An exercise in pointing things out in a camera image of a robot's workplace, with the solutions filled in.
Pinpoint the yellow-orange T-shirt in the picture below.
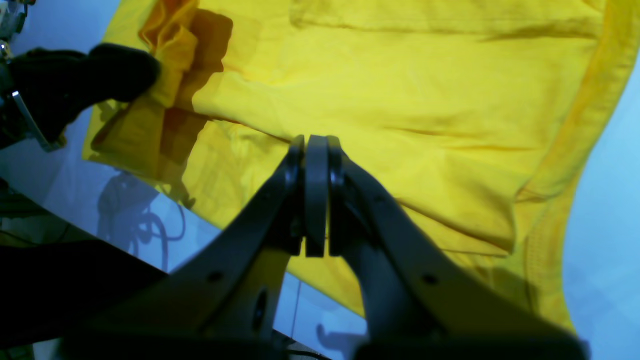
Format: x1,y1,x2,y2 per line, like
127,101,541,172
82,0,639,330

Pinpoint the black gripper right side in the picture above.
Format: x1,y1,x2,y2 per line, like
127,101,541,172
0,40,161,152

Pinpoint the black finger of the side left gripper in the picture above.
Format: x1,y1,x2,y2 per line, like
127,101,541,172
304,136,586,360

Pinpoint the white finger of the side left gripper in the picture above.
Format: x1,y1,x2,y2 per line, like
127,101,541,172
60,136,305,360

